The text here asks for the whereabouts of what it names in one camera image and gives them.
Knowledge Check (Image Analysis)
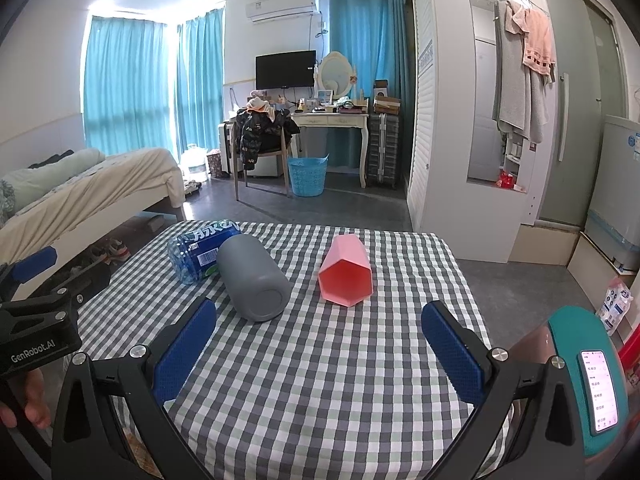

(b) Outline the grey hanging towel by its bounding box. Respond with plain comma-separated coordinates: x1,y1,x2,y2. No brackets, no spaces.
492,0,552,144

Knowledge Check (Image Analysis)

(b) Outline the clear water jug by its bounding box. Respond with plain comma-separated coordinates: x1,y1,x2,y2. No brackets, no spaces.
179,143,209,181

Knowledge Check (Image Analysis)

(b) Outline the person's left hand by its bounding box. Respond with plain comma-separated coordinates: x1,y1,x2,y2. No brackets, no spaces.
0,367,54,431

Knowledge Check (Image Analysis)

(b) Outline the pale green pillow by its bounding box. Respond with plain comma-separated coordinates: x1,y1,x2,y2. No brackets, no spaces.
0,150,107,207

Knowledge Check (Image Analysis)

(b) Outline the narrow teal window curtain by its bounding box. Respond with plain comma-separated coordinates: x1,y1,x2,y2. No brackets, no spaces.
175,9,225,162

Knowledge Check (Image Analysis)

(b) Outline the black television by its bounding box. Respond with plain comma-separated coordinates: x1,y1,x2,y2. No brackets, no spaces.
255,50,318,90

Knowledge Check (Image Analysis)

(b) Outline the bed with beige sheet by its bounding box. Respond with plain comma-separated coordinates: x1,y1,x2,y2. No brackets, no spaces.
0,147,184,267

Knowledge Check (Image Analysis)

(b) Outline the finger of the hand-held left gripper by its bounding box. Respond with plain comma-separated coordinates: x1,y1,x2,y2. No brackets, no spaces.
0,246,76,306

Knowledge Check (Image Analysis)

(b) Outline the white printed snack packet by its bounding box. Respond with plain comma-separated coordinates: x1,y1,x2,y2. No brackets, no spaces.
595,275,632,336

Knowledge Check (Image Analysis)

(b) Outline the white louvered wardrobe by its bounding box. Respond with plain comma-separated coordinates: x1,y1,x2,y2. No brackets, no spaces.
405,0,540,264

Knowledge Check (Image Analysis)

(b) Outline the plastic water bottle blue label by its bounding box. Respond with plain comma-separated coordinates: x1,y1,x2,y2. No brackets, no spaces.
167,219,242,285

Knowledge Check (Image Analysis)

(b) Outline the frosted glass door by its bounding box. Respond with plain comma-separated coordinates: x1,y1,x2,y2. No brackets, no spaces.
536,0,629,229

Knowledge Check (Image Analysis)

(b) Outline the tall dark teal curtain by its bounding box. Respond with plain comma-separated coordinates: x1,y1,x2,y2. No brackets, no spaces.
327,0,409,172

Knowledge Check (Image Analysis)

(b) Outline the grey cylindrical cup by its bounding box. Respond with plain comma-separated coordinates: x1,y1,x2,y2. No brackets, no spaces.
216,235,293,322

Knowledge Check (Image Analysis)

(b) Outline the pink hexagonal cup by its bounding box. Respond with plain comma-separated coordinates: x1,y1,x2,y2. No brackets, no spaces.
318,233,375,309

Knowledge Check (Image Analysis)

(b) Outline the wide teal window curtain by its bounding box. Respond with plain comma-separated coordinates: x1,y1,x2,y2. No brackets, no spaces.
82,14,172,159

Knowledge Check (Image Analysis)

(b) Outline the dark grey suitcase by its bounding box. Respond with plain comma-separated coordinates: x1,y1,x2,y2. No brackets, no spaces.
366,112,403,184

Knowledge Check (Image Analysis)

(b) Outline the white air conditioner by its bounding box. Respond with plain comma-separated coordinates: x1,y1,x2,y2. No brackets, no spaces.
244,0,321,24

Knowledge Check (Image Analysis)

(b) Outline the white washing machine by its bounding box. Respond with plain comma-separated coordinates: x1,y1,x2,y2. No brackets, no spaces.
584,114,640,274

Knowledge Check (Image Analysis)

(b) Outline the dark patterned jacket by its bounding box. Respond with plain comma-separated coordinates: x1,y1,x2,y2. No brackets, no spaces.
236,107,301,174

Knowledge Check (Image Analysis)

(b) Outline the teal phone mount with phone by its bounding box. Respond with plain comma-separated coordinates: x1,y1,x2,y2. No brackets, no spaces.
546,305,630,459

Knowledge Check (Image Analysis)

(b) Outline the blue plastic basket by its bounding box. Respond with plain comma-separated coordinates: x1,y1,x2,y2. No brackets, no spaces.
287,154,330,198

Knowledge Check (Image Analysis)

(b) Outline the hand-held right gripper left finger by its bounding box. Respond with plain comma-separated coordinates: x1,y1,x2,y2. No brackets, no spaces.
50,296,218,480

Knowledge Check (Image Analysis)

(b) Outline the smartphone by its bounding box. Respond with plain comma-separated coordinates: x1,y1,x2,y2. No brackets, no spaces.
578,349,619,436

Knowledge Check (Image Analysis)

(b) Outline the wooden chair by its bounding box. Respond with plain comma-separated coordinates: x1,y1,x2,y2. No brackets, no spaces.
232,119,294,202

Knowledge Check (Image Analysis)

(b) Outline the pink hanging towel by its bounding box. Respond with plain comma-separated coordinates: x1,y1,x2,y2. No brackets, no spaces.
504,0,557,85

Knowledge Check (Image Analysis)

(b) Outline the checkered tablecloth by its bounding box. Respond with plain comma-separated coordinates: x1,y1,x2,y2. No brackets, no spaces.
61,220,512,480

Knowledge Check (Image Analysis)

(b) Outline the pair of sneakers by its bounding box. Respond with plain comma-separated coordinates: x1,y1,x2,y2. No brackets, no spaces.
89,239,132,264

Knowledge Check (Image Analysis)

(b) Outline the white dressing table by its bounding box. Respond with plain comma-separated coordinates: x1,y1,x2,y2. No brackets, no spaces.
290,109,371,189

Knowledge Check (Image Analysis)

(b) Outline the white oval vanity mirror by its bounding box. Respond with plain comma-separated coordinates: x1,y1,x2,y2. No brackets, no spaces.
318,50,358,102

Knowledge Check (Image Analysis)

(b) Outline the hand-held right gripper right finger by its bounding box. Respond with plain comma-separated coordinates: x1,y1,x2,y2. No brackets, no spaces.
421,300,587,480

